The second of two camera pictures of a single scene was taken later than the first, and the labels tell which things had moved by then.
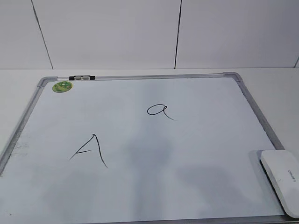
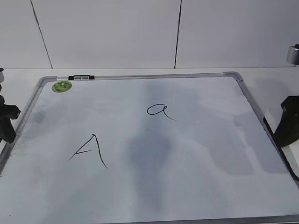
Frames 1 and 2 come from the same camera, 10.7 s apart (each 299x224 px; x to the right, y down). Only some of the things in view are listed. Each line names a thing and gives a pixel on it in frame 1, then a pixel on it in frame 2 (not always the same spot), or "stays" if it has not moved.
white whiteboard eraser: [281, 169] → [288, 151]
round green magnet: [62, 87] stays
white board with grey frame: [176, 148] stays
